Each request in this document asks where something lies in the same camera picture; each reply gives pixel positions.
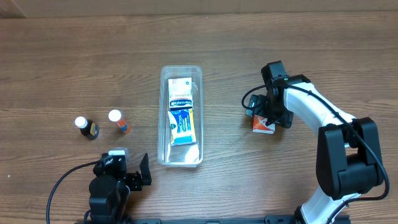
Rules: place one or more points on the red orange small box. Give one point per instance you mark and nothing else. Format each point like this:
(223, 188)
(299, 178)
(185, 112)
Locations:
(259, 125)

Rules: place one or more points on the white blue Hansaplast box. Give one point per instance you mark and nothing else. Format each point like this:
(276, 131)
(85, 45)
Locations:
(180, 93)

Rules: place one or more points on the blue yellow VapoDrops box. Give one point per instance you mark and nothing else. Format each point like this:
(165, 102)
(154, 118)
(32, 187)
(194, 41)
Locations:
(182, 127)

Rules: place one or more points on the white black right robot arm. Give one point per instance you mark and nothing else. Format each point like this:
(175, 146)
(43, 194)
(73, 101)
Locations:
(349, 163)

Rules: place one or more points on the orange tube white cap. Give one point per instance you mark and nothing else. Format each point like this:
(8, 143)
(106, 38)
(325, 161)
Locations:
(116, 117)

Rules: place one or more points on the dark bottle white cap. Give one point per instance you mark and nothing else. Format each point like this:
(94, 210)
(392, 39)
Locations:
(87, 127)

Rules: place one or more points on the clear plastic container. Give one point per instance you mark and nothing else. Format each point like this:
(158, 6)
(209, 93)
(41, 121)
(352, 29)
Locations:
(189, 155)

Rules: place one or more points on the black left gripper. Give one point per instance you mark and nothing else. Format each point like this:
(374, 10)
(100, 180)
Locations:
(130, 179)

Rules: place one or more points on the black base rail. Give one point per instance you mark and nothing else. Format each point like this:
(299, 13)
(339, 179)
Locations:
(217, 221)

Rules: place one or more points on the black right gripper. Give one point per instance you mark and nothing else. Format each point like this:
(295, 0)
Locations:
(268, 116)

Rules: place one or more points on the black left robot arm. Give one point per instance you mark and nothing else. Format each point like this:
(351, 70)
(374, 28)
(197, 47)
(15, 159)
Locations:
(112, 186)

